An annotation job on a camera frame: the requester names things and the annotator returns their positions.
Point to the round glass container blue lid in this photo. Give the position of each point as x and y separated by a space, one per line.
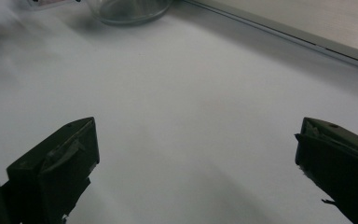
127 15

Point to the aluminium table rail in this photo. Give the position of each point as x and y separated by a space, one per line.
292 35

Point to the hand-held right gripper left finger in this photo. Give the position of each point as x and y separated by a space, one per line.
52 174

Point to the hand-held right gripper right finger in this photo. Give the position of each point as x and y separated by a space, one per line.
341 165

